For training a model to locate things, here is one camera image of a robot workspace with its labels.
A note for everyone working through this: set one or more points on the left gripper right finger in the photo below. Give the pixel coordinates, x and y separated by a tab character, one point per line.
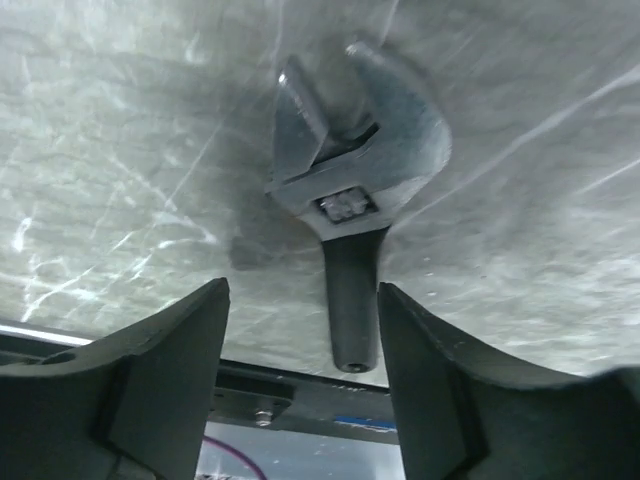
466	410

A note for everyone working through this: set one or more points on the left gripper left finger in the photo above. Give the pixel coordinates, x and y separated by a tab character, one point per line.
132	405

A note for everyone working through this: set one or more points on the black adjustable wrench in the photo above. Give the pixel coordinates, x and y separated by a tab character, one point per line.
349	187

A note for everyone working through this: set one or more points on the black base crossbar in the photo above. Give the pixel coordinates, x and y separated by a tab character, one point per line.
250	395

